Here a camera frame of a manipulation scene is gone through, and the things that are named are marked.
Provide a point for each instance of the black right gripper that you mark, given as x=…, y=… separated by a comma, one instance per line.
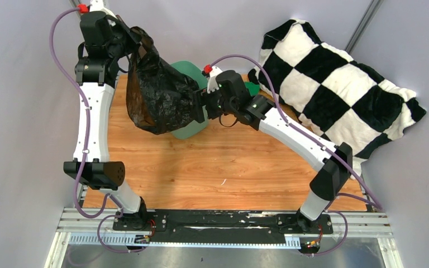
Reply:
x=203, y=98

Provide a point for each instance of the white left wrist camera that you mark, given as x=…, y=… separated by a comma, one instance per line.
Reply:
x=97, y=6

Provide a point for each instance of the green plastic trash bin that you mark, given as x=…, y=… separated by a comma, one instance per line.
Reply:
x=194, y=72

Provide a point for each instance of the aluminium frame rail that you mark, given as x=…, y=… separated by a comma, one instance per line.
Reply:
x=75, y=230

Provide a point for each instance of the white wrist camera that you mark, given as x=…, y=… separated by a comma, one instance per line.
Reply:
x=211, y=72
x=97, y=6

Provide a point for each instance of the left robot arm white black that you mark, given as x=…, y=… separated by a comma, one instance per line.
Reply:
x=106, y=40

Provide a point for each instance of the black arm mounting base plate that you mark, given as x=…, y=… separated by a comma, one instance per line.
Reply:
x=223, y=226

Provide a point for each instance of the corner aluminium post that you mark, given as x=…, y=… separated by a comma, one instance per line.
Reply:
x=366, y=19
x=75, y=3

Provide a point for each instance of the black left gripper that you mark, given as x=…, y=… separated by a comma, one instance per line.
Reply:
x=115, y=24

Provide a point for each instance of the right corner aluminium post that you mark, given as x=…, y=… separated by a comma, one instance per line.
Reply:
x=366, y=19

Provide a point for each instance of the black plastic trash bag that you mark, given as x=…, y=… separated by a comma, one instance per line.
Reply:
x=158, y=97

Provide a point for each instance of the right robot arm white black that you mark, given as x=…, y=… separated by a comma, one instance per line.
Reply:
x=226, y=93

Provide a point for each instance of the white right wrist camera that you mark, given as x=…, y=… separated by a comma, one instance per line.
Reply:
x=211, y=72

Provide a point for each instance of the left corner aluminium post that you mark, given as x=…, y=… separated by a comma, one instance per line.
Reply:
x=75, y=3

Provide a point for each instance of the folded green cloth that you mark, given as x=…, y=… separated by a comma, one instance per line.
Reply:
x=252, y=88

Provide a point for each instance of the black white checkered pillow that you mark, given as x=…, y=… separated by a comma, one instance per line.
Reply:
x=338, y=98

